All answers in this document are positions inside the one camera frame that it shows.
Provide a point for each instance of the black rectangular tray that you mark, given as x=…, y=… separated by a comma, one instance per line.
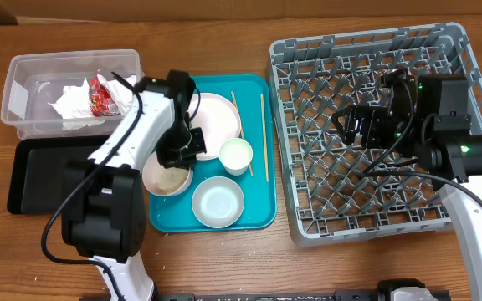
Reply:
x=35, y=186

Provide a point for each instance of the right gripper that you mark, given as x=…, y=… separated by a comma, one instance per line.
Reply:
x=371, y=114

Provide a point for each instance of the right wooden chopstick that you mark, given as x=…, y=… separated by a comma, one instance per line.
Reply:
x=265, y=144

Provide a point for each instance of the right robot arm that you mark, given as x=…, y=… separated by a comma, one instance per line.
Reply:
x=425, y=132

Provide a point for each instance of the red foil snack wrapper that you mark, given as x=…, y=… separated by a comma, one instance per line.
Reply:
x=101, y=102

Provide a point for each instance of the wooden chopstick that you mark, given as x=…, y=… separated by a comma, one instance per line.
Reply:
x=241, y=128
x=265, y=144

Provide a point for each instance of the left wooden chopstick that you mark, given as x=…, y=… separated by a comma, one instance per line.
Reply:
x=241, y=128

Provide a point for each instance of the grey-blue bowl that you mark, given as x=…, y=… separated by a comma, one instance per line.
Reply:
x=218, y=202

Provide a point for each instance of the clear plastic storage bin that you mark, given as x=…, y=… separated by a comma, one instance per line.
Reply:
x=35, y=82

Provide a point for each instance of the large white plate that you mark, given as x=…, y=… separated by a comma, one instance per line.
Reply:
x=217, y=118

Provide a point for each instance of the small pink bowl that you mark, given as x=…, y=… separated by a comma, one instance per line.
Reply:
x=161, y=181

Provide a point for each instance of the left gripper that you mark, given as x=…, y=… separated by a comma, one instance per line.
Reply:
x=185, y=160

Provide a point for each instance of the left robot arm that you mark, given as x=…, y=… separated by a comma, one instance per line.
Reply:
x=103, y=213

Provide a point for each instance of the teal serving tray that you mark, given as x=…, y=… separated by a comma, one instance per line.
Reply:
x=172, y=214

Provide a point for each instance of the pale green plastic cup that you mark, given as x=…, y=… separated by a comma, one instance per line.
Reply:
x=235, y=155

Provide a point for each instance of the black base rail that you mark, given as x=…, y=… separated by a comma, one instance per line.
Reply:
x=391, y=289

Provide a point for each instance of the grey dishwasher rack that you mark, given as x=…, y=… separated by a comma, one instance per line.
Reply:
x=311, y=78

